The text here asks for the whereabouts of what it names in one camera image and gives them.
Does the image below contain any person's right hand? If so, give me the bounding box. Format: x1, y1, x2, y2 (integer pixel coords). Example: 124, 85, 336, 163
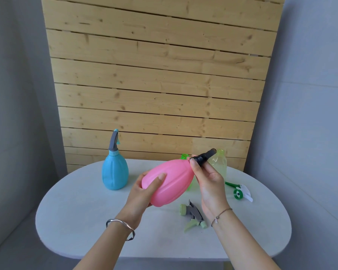
190, 158, 232, 226

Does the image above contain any person's left hand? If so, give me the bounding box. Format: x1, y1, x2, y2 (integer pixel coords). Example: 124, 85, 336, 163
117, 170, 166, 230

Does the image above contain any white green sprayer head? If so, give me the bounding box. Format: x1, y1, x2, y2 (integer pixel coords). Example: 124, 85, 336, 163
225, 181, 254, 203

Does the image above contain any grey pale-green sprayer head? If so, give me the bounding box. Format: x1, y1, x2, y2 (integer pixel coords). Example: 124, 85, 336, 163
179, 199, 208, 233

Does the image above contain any pale yellow-green clear bottle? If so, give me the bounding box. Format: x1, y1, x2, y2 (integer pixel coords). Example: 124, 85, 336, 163
208, 149, 228, 180

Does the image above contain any blue plastic bottle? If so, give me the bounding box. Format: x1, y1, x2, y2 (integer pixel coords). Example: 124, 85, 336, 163
101, 150, 129, 191

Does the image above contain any black sprayer head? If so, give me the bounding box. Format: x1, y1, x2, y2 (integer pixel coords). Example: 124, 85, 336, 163
189, 148, 217, 167

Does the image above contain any pink plastic bottle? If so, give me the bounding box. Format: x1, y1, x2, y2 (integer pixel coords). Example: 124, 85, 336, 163
141, 159, 195, 208

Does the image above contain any green ribbed clear bottle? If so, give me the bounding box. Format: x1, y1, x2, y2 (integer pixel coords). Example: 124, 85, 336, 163
181, 153, 199, 192

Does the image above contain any blue grey sprayer head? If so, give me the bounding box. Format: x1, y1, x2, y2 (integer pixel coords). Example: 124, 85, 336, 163
108, 129, 121, 152

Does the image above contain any person's right forearm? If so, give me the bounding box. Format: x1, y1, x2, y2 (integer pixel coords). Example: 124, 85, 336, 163
213, 209, 282, 270

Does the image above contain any person's left forearm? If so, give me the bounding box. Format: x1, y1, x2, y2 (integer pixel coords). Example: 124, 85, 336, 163
73, 216, 137, 270

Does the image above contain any wooden slat panel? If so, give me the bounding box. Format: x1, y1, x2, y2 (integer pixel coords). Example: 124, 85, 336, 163
41, 0, 287, 173

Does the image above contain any thin cord bracelet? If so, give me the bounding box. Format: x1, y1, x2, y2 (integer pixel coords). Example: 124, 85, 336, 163
210, 208, 233, 228

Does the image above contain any silver bangle bracelet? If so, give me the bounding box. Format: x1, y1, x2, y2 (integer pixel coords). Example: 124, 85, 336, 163
106, 219, 136, 242

